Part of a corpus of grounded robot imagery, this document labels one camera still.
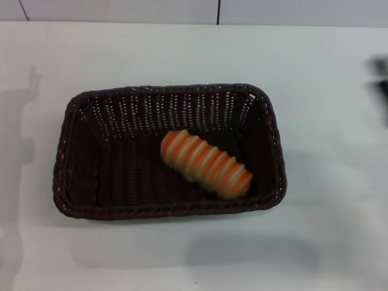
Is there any orange striped toy bread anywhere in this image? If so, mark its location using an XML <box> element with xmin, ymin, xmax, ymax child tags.
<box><xmin>160</xmin><ymin>129</ymin><xmax>254</xmax><ymax>201</ymax></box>

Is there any dark brown woven basket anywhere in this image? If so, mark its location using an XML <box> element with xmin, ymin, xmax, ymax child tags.
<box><xmin>53</xmin><ymin>82</ymin><xmax>289</xmax><ymax>221</ymax></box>

